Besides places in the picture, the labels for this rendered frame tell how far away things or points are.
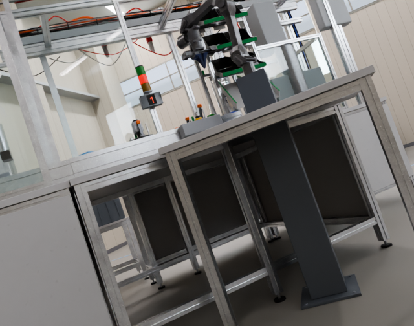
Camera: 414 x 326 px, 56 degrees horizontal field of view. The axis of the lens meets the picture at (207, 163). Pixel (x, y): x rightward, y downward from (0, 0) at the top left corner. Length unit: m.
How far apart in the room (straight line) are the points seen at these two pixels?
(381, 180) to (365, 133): 0.40
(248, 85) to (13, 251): 1.21
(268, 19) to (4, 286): 2.71
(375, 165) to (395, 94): 6.35
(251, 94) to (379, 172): 1.82
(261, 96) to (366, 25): 8.18
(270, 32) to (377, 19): 6.69
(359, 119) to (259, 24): 1.12
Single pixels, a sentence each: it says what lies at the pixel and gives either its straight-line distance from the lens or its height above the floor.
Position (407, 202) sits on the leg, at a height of 0.34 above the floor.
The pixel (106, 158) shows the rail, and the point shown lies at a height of 0.92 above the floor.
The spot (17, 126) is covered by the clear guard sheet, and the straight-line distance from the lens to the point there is 1.85.
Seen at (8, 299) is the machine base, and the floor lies 0.48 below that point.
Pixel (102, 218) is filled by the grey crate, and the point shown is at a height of 0.68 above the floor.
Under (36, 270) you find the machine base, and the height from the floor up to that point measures 0.55.
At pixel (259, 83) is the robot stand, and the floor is 1.00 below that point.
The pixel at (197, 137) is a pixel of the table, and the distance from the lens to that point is 1.60.
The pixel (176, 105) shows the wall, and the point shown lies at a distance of 10.08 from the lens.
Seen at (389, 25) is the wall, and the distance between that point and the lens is 9.93.
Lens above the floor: 0.64
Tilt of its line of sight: 3 degrees up
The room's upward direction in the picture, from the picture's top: 19 degrees counter-clockwise
